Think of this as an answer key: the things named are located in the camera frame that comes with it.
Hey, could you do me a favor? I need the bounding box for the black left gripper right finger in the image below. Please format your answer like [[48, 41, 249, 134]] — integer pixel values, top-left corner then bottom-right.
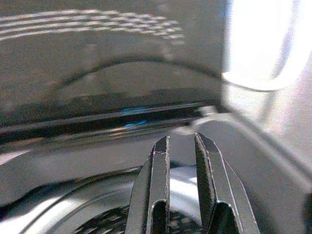
[[194, 133, 260, 234]]

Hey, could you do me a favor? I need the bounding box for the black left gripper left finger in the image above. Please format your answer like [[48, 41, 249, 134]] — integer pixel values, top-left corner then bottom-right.
[[125, 136, 171, 234]]

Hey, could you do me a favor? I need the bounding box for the grey top-load washing machine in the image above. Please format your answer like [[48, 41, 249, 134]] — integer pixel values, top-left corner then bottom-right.
[[0, 104, 312, 234]]

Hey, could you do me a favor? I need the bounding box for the dark tinted washer lid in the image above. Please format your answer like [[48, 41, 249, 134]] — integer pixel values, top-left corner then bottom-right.
[[0, 0, 229, 129]]

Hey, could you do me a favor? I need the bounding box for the white water inlet hose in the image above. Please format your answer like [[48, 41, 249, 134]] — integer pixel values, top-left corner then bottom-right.
[[220, 68, 293, 93]]

